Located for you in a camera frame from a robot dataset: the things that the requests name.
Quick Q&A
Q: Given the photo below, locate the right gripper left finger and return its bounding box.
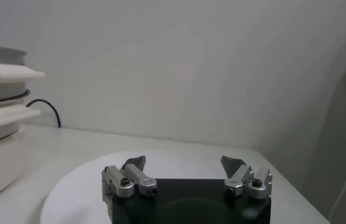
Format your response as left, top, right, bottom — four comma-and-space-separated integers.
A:
101, 155, 159, 202

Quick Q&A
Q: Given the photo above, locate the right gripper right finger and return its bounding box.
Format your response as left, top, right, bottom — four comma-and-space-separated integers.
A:
220, 155, 274, 200

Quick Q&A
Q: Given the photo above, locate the black pot power cable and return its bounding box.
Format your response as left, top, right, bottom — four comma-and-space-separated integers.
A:
25, 98, 63, 129

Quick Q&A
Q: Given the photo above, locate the white round plate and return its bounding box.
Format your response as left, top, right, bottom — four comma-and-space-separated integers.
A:
38, 149, 274, 224

